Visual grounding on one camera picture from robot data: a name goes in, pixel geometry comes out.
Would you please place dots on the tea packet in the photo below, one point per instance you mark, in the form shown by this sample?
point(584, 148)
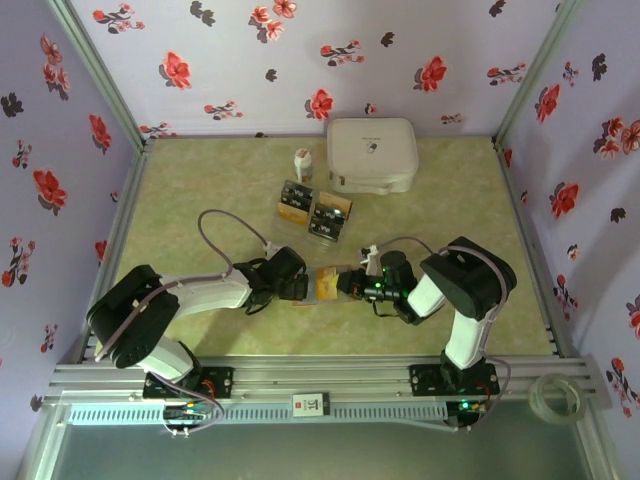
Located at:
point(326, 230)
point(327, 284)

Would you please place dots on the clear acrylic card rack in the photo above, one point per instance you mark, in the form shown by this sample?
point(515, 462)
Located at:
point(305, 239)

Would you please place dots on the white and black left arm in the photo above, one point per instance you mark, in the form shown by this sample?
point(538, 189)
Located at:
point(215, 297)

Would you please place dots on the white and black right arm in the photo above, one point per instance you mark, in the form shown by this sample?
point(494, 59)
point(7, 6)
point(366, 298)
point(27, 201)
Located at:
point(467, 340)

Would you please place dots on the gold VIP card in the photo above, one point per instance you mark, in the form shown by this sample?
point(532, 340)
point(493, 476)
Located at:
point(292, 215)
point(336, 200)

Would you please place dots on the black VIP card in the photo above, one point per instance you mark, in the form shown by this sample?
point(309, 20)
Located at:
point(298, 189)
point(330, 212)
point(296, 201)

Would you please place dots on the white label with red logo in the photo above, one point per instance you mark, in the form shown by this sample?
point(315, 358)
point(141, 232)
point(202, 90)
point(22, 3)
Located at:
point(310, 405)

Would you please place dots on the white pill bottle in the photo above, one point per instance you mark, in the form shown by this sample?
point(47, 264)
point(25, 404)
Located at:
point(303, 167)

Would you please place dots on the white zippered pouch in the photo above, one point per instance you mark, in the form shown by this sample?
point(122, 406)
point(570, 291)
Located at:
point(372, 155)

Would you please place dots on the small control board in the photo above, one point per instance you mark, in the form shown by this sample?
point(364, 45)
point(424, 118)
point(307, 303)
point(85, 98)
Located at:
point(471, 407)
point(187, 413)

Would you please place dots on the clear tape roll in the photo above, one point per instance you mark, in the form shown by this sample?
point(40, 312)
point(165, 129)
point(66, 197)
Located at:
point(560, 419)

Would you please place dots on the aluminium cross rail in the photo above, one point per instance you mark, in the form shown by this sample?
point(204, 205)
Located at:
point(320, 375)

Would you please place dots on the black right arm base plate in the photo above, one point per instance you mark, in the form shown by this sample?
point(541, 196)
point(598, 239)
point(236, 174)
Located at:
point(425, 380)

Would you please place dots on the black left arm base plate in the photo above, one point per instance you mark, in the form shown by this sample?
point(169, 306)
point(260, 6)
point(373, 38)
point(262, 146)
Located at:
point(222, 382)

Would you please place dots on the aluminium side rail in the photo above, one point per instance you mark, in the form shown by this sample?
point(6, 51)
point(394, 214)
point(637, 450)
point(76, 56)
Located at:
point(109, 250)
point(531, 250)

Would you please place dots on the aluminium corner post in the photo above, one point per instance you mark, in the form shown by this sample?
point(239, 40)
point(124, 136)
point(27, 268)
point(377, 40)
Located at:
point(534, 75)
point(101, 75)

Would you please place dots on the aluminium frame beam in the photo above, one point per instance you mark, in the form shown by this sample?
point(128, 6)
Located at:
point(597, 450)
point(42, 445)

